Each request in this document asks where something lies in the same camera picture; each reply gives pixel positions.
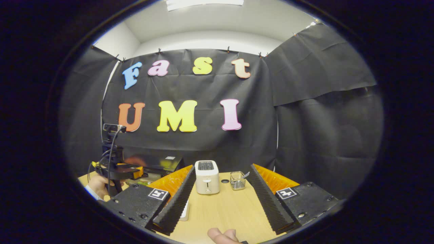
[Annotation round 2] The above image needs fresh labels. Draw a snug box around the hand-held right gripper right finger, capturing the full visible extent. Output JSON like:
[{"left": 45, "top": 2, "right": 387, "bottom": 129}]
[{"left": 249, "top": 164, "right": 346, "bottom": 235}]

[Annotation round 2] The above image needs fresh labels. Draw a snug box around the black electric oven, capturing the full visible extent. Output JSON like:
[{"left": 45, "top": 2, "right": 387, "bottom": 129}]
[{"left": 117, "top": 154, "right": 185, "bottom": 185}]

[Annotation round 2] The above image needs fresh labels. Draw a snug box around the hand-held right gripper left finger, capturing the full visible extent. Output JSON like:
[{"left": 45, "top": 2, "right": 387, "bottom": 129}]
[{"left": 103, "top": 165, "right": 196, "bottom": 236}]

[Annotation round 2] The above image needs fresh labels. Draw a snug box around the white toaster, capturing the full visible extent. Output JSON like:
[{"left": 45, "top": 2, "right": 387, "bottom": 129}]
[{"left": 195, "top": 160, "right": 220, "bottom": 195}]

